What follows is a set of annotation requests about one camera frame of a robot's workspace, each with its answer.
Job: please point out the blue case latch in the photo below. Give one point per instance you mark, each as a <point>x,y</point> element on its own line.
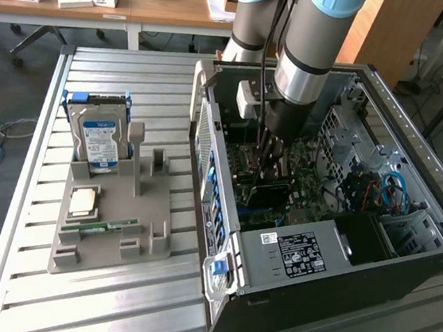
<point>218,269</point>

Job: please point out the green motherboard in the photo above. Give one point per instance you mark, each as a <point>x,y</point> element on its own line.
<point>310,192</point>

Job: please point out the stack of papers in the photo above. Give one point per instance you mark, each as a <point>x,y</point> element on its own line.
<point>219,9</point>

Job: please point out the silver disk bay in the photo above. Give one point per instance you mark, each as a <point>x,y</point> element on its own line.
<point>418,228</point>

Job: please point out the wooden cabinet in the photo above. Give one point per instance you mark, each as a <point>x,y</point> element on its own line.
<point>416,36</point>

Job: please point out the wooden desk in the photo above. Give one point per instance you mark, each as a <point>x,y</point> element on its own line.
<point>43,9</point>

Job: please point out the open black PC case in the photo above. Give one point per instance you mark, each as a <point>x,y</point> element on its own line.
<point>308,316</point>

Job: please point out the grey power supply unit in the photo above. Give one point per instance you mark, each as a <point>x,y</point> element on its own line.
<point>267,259</point>

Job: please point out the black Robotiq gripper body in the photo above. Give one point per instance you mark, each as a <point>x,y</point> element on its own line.
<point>288,119</point>

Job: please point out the hard disk with blue rails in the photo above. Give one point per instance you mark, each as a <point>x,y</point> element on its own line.
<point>96,139</point>

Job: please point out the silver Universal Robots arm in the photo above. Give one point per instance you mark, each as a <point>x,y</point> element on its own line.
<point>319,45</point>

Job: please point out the grey parts rack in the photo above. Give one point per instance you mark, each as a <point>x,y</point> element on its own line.
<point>117,202</point>

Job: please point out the green RAM stick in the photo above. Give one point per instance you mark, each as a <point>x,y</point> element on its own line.
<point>98,226</point>

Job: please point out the black graphics card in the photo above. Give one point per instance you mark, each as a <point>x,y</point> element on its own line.
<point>270,195</point>

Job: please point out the silver CPU chip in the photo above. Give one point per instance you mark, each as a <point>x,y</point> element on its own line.
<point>82,202</point>

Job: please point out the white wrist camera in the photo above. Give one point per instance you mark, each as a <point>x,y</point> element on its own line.
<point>246,104</point>

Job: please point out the dark wheeled furniture leg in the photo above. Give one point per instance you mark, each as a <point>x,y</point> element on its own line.
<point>32,38</point>

